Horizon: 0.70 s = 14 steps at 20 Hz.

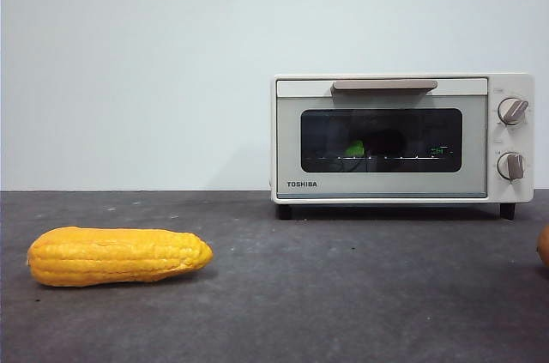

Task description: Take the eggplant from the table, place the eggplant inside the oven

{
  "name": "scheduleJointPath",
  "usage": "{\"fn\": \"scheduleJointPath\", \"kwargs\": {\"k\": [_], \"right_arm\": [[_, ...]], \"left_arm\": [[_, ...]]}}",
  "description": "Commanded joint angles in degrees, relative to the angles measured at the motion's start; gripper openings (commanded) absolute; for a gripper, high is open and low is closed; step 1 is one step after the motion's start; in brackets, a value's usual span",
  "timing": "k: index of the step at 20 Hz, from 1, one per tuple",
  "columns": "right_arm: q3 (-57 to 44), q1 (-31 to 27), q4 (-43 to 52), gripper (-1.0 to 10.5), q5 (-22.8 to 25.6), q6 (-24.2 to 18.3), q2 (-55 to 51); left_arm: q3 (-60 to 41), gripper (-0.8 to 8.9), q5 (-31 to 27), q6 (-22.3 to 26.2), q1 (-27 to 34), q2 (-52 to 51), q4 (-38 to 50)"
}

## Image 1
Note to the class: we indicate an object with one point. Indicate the purple eggplant with green stem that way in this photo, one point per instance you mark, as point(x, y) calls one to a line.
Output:
point(386, 140)

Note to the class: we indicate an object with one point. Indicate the oven knob with upright pointer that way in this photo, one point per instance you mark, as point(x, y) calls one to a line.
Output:
point(510, 165)

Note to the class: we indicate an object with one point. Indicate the cream toaster oven housing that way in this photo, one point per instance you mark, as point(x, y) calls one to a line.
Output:
point(514, 139)

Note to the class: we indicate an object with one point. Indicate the oven knob with slanted pointer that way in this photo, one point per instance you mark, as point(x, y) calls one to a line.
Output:
point(512, 111)

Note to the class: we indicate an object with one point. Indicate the yellow corn cob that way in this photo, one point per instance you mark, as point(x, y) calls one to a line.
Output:
point(111, 258)

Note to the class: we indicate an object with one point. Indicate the orange round fruit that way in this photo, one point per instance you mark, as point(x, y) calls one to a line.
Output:
point(544, 247)

